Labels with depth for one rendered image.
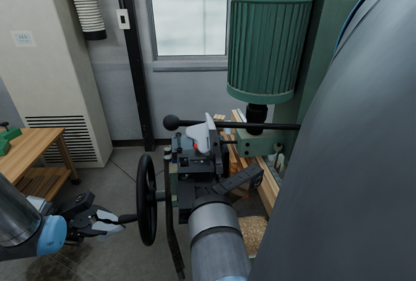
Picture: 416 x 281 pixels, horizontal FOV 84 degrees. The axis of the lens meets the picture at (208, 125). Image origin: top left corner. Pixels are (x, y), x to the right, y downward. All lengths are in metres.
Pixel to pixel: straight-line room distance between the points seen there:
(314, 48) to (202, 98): 1.62
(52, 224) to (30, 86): 1.61
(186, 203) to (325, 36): 0.45
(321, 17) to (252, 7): 0.15
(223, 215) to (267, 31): 0.36
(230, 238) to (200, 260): 0.04
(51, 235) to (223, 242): 0.38
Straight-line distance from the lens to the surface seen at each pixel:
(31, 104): 2.19
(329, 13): 0.58
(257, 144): 0.69
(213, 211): 0.34
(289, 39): 0.53
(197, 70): 2.01
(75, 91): 1.97
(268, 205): 0.64
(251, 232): 0.58
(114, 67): 2.12
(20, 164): 1.73
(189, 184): 0.40
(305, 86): 0.61
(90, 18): 1.89
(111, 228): 0.73
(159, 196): 0.80
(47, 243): 0.59
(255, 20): 0.52
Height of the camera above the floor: 1.41
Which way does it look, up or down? 31 degrees down
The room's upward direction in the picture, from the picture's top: straight up
